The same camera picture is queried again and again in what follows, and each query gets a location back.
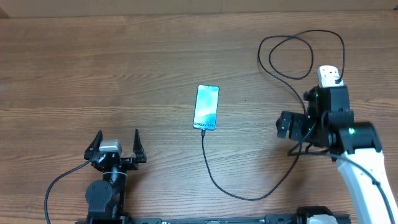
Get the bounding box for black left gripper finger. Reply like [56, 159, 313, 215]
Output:
[132, 129, 146, 162]
[84, 130, 103, 159]

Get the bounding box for white charger plug adapter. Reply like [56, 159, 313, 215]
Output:
[320, 77, 344, 88]

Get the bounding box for white power extension strip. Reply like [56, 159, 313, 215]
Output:
[317, 65, 340, 84]

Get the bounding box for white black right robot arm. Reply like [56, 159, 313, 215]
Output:
[276, 86, 397, 223]

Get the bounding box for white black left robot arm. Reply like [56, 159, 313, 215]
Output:
[44, 129, 147, 223]

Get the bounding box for blue Samsung Galaxy smartphone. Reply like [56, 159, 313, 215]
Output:
[193, 85, 220, 130]

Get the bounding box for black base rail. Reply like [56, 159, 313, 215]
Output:
[76, 206, 351, 224]

